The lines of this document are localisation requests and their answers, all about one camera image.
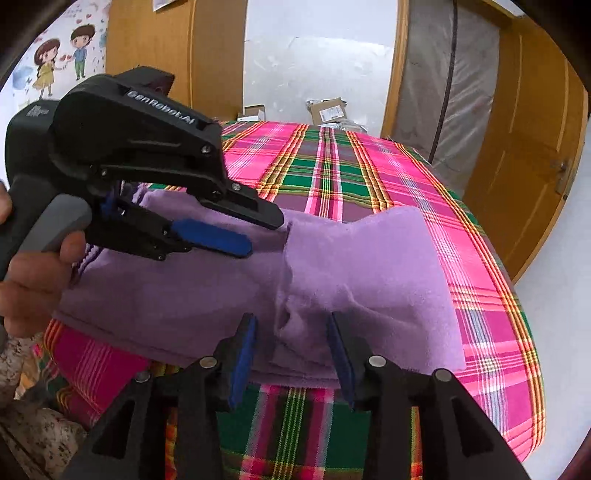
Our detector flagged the purple fleece pants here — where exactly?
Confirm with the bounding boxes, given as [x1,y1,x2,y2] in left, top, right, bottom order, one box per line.
[53,182,467,391]

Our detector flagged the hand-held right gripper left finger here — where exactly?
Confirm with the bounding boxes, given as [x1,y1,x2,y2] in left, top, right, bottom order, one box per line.
[62,313,258,480]

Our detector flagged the cartoon wall sticker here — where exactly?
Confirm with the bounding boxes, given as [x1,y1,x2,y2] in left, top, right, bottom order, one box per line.
[11,0,112,100]

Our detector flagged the brown cardboard box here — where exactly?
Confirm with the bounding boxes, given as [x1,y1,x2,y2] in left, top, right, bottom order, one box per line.
[306,97,350,126]

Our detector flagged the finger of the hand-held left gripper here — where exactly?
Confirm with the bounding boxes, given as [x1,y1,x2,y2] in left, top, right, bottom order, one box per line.
[92,194,253,261]
[185,180,286,232]

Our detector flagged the wooden door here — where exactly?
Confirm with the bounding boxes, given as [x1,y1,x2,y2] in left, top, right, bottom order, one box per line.
[462,21,591,282]

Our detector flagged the wooden wardrobe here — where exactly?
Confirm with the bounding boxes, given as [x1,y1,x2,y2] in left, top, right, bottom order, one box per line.
[105,0,247,124]

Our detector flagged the person's left hand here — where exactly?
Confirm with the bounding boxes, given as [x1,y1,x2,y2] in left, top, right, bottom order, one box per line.
[0,181,88,340]

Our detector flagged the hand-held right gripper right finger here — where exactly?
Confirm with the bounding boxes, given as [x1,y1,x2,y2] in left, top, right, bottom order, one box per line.
[327,314,532,480]

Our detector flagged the metal door handle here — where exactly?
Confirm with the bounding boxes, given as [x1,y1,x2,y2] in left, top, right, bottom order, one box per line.
[550,159,573,200]

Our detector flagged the pink green plaid blanket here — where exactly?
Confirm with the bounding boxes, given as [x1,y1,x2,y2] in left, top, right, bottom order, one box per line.
[44,121,546,480]

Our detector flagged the grey plastic packets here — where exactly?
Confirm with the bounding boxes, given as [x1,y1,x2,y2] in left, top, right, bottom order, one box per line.
[318,119,370,134]

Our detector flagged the clear plastic door curtain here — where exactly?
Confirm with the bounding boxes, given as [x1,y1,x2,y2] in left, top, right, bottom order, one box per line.
[399,0,504,185]

